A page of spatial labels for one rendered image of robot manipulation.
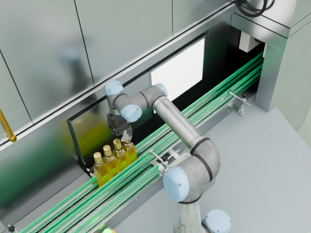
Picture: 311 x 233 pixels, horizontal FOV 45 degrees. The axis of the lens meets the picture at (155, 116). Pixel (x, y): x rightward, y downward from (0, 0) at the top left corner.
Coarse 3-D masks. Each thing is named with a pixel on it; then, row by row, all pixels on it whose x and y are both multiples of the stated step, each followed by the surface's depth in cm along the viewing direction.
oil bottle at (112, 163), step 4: (104, 156) 183; (112, 156) 183; (104, 160) 183; (108, 160) 181; (112, 160) 182; (116, 160) 184; (108, 164) 182; (112, 164) 183; (116, 164) 186; (108, 168) 184; (112, 168) 185; (116, 168) 188; (112, 172) 188; (116, 172) 190; (112, 176) 189
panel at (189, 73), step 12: (192, 48) 205; (180, 60) 203; (192, 60) 211; (156, 72) 194; (168, 72) 201; (180, 72) 210; (192, 72) 218; (168, 84) 208; (180, 84) 216; (192, 84) 226; (168, 96) 214
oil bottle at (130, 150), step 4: (124, 144) 187; (132, 144) 187; (124, 148) 187; (128, 148) 186; (132, 148) 188; (128, 152) 187; (132, 152) 190; (128, 156) 189; (132, 156) 192; (136, 156) 194; (128, 160) 192; (132, 160) 194
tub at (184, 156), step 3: (183, 153) 212; (186, 153) 212; (189, 153) 212; (180, 156) 211; (183, 156) 212; (186, 156) 213; (189, 156) 212; (177, 159) 210; (180, 159) 211; (183, 159) 214; (174, 162) 209; (177, 162) 210; (171, 165) 208; (174, 165) 210; (168, 168) 206
